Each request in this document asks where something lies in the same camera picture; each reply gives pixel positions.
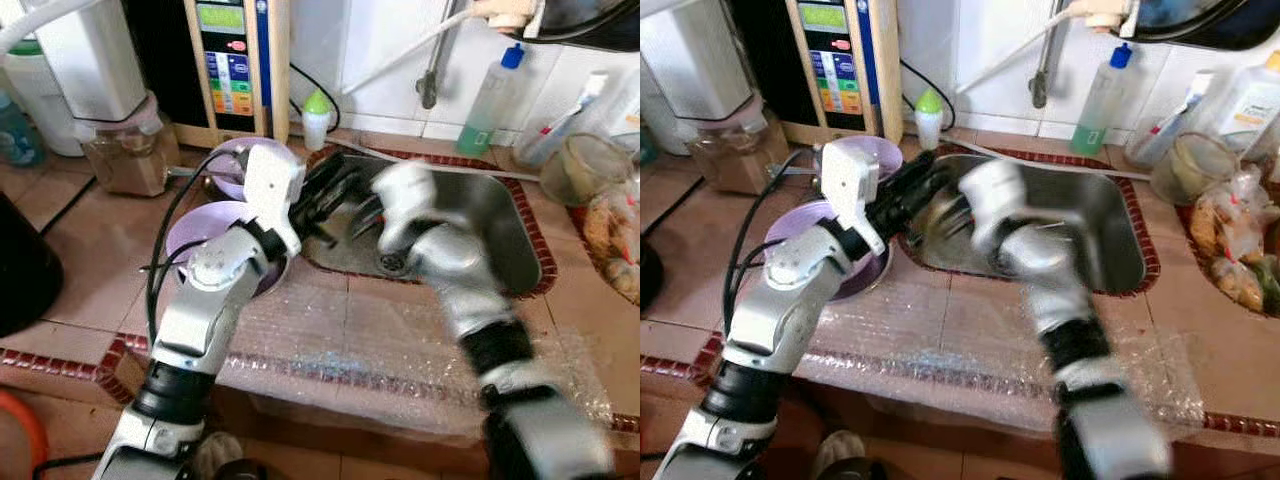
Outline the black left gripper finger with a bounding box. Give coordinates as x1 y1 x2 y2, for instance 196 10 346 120
905 190 946 236
325 190 363 233
315 152 366 191
895 150 951 191

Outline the purple plastic bowl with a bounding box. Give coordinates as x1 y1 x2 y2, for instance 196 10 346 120
163 200 291 299
763 200 891 301
818 135 903 201
208 137 293 203

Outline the small white bottle green cap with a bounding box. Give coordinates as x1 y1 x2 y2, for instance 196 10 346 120
300 88 333 153
913 88 946 153

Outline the clear bubble wrap sheet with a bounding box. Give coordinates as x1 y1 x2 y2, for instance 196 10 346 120
215 280 616 441
800 280 1206 441

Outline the metal faucet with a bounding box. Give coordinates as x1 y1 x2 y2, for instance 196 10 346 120
418 0 471 111
1030 0 1081 111

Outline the water ionizer control panel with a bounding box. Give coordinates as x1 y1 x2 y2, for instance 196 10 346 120
183 0 291 149
785 0 903 146

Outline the stainless steel sink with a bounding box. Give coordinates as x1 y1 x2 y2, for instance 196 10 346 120
300 148 546 299
898 150 1161 296

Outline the green soap bottle blue cap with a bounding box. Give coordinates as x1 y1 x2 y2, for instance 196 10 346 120
1068 42 1139 158
457 42 528 158

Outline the glass jar with brown contents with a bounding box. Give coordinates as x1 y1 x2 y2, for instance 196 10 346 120
75 95 181 198
688 95 769 196

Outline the white tube with red stripe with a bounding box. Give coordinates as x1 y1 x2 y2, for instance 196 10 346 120
1125 70 1219 168
518 70 613 168

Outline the plastic bag of snacks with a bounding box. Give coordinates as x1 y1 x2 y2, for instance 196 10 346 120
580 185 641 306
1185 165 1280 319

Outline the white water filter unit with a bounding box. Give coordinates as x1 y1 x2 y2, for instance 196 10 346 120
25 0 151 123
640 0 743 123

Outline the black electric kettle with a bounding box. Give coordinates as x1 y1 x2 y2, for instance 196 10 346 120
640 240 663 311
0 190 66 339

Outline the white canister green lid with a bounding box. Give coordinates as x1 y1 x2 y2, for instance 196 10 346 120
0 38 86 158

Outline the teal plastic bottle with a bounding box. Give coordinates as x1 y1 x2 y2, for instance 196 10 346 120
0 92 48 169

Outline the white labelled plastic bottle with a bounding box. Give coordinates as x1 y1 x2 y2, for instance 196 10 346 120
1213 50 1280 156

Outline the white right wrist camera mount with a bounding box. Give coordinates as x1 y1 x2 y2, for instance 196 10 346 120
370 160 446 256
960 160 1031 256

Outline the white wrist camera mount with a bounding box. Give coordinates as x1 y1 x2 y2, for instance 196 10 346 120
960 160 1031 256
820 142 881 256
243 143 306 256
370 160 446 256

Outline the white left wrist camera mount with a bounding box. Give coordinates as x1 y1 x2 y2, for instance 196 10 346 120
243 143 306 256
820 142 881 256

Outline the black power cord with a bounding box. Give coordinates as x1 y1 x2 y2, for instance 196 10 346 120
290 62 343 133
900 62 951 133

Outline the white faucet hose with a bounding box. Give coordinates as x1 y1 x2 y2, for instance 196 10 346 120
340 0 546 96
950 0 1146 96

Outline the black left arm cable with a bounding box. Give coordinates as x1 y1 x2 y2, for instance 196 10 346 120
145 150 251 346
722 150 831 341

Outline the white corrugated hose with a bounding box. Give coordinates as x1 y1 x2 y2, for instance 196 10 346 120
0 0 106 53

